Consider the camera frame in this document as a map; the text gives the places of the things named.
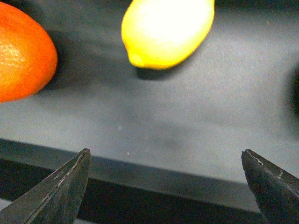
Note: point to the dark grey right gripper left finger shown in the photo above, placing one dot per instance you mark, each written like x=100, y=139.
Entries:
x=56, y=199

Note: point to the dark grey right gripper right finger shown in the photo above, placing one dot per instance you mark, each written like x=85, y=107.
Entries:
x=276, y=191

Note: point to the yellow lemon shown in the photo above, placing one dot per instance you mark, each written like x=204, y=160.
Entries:
x=160, y=34

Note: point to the orange behind left finger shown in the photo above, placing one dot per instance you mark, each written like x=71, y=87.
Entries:
x=28, y=57

